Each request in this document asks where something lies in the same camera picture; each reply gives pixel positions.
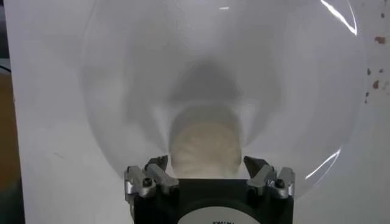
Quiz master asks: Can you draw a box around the white steamed baozi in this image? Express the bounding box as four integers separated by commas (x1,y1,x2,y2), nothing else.
168,105,243,180

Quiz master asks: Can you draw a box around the white round plate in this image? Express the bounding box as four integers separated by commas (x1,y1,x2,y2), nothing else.
80,0,366,198

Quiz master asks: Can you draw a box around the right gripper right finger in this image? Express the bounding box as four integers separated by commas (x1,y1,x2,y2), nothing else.
243,155,296,200

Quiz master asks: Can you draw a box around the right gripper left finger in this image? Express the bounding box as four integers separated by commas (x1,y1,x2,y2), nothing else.
124,155,180,198

